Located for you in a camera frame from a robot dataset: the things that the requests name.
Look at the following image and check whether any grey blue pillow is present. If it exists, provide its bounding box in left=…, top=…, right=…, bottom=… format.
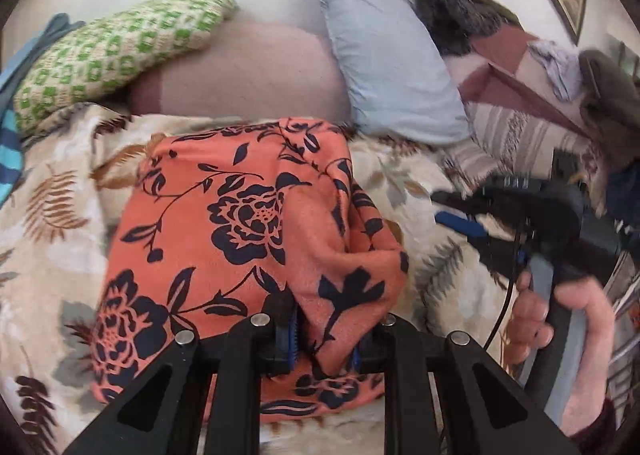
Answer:
left=318, top=0, right=471, bottom=146

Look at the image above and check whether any blue striped garment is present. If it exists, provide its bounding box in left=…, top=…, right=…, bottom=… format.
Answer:
left=0, top=108, right=24, bottom=206

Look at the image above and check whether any maroon pink quilt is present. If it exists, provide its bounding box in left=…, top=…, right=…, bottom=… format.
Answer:
left=444, top=25, right=589, bottom=136

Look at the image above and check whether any dark furry garment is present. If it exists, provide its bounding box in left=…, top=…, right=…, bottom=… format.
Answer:
left=413, top=0, right=521, bottom=56

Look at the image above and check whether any person's right hand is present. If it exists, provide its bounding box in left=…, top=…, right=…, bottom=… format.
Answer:
left=503, top=270, right=615, bottom=437

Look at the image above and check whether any white crumpled cloth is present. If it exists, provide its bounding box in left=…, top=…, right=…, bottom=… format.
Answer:
left=528, top=40, right=584, bottom=103

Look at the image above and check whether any black cable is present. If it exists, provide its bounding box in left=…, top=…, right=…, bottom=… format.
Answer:
left=482, top=228, right=526, bottom=352

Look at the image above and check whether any floral leaf blanket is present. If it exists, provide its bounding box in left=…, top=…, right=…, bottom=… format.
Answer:
left=1, top=104, right=506, bottom=454

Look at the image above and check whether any pink bed mattress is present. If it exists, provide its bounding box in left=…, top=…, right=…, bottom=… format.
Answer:
left=128, top=22, right=350, bottom=122

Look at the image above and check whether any green patterned pillow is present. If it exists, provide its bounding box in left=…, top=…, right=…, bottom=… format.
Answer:
left=13, top=0, right=238, bottom=136

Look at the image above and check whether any grey blue garment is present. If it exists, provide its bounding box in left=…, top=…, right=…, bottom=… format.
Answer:
left=1, top=13, right=85, bottom=104

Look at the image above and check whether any orange floral garment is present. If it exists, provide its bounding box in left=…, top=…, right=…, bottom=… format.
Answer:
left=90, top=119, right=409, bottom=421

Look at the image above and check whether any striped folded quilt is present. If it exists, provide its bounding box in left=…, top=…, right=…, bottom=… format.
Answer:
left=445, top=103, right=605, bottom=187

